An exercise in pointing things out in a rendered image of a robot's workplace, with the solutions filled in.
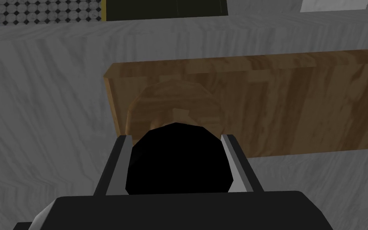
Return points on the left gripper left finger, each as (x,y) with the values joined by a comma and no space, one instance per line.
(113,172)

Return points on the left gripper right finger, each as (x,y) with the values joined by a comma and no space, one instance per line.
(241,172)

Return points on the brown and black round knob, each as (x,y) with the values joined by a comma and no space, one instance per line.
(177,159)

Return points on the brown wooden drawer front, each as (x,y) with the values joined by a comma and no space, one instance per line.
(299,105)

